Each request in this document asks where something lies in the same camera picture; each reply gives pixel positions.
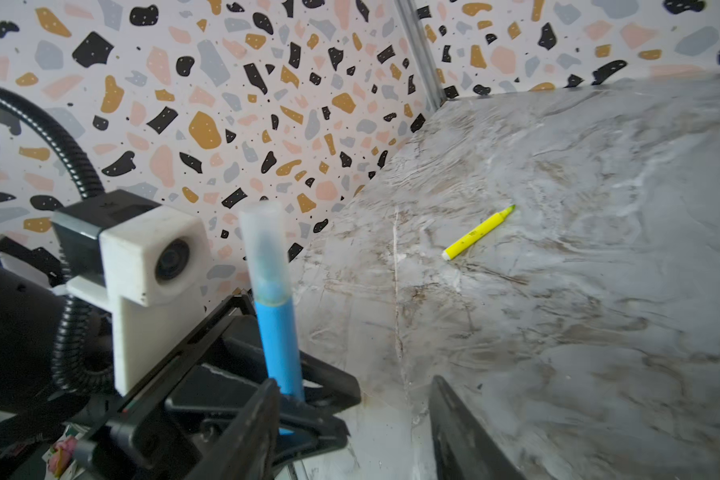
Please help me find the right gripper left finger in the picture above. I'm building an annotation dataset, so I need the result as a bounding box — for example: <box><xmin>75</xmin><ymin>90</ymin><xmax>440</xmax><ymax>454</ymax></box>
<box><xmin>185</xmin><ymin>379</ymin><xmax>280</xmax><ymax>480</ymax></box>

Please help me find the clear cap for blue pen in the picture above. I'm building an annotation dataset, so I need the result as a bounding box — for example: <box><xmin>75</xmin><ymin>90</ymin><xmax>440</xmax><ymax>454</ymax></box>
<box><xmin>240</xmin><ymin>200</ymin><xmax>292</xmax><ymax>307</ymax></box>

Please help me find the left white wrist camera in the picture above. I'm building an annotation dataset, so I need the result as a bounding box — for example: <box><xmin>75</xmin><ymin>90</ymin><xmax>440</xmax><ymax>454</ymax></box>
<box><xmin>51</xmin><ymin>190</ymin><xmax>211</xmax><ymax>395</ymax></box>

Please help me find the yellow highlighter pen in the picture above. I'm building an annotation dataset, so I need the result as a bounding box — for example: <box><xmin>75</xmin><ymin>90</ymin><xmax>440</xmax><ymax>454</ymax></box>
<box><xmin>441</xmin><ymin>205</ymin><xmax>516</xmax><ymax>261</ymax></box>

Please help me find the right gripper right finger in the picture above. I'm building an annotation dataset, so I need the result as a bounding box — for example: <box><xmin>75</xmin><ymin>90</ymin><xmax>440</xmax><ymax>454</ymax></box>
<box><xmin>429</xmin><ymin>375</ymin><xmax>524</xmax><ymax>480</ymax></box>

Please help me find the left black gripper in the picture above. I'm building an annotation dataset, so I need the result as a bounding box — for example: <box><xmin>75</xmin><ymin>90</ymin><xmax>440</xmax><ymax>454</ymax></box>
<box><xmin>0</xmin><ymin>237</ymin><xmax>120</xmax><ymax>455</ymax></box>

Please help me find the blue green pen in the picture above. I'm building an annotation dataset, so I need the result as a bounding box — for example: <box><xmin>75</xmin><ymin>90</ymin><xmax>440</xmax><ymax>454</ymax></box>
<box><xmin>254</xmin><ymin>299</ymin><xmax>305</xmax><ymax>402</ymax></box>

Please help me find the black corrugated cable hose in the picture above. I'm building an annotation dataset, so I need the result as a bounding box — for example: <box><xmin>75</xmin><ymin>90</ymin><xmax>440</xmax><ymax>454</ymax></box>
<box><xmin>0</xmin><ymin>82</ymin><xmax>121</xmax><ymax>397</ymax></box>

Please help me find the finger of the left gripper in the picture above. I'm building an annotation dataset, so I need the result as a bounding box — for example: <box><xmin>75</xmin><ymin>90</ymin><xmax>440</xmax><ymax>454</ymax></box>
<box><xmin>74</xmin><ymin>343</ymin><xmax>350</xmax><ymax>479</ymax></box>
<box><xmin>118</xmin><ymin>295</ymin><xmax>361</xmax><ymax>419</ymax></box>

